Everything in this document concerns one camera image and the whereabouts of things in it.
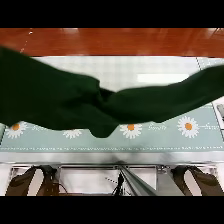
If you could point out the silver frame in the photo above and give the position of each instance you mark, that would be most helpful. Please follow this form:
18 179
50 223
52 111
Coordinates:
140 186

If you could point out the dark green shirt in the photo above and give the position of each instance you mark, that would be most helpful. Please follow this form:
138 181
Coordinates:
50 96

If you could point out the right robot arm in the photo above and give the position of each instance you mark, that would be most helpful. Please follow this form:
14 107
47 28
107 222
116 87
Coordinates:
203 183

